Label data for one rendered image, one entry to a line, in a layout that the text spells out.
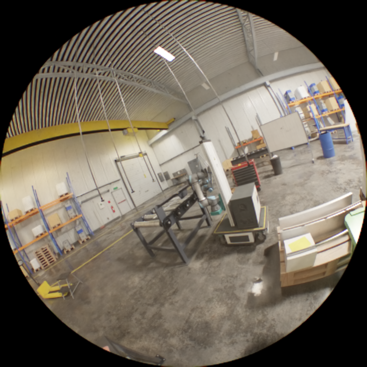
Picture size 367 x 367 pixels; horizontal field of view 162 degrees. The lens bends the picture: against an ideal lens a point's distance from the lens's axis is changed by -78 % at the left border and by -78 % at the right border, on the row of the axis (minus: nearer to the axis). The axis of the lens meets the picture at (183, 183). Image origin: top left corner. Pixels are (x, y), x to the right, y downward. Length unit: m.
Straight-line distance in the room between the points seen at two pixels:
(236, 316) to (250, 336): 0.31
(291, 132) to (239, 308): 5.41
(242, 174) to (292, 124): 3.03
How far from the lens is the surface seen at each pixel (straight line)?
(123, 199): 11.81
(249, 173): 3.94
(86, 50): 7.72
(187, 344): 1.67
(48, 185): 10.93
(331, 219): 1.70
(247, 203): 1.85
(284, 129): 5.67
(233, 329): 1.58
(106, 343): 1.16
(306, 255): 1.35
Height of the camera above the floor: 1.51
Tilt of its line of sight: 6 degrees down
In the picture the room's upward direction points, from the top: 23 degrees counter-clockwise
